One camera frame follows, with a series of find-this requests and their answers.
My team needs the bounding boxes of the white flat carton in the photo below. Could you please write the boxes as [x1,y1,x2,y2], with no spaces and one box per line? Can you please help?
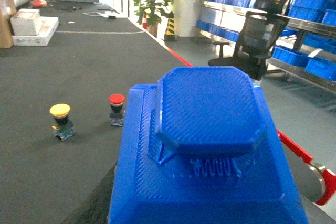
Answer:
[12,16,59,46]

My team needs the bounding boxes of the black mesh office chair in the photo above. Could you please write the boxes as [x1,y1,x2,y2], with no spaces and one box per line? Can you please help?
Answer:
[208,0,289,81]

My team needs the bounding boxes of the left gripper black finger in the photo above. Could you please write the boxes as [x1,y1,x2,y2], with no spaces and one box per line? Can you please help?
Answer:
[62,163,117,223]

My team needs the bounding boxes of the yellow mushroom push button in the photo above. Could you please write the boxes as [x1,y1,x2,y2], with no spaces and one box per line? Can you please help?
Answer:
[49,103,75,142]

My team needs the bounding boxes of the white small box on carton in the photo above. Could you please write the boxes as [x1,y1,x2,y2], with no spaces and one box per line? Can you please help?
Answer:
[10,8,42,36]

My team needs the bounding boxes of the yellow black striped cone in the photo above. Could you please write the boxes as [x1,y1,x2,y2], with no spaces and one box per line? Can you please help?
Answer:
[164,12,176,42]

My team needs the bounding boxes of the red mushroom push button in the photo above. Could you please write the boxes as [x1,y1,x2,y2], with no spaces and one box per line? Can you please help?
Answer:
[109,94,125,126]

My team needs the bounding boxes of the green potted plant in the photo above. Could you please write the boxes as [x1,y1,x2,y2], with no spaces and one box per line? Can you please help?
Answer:
[134,0,174,37]

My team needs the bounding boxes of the blue 3D-printed block part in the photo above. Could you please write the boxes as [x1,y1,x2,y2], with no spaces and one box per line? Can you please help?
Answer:
[108,67,308,223]

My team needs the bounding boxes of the large open cardboard box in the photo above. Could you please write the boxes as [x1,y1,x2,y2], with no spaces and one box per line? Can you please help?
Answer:
[1,0,16,49]

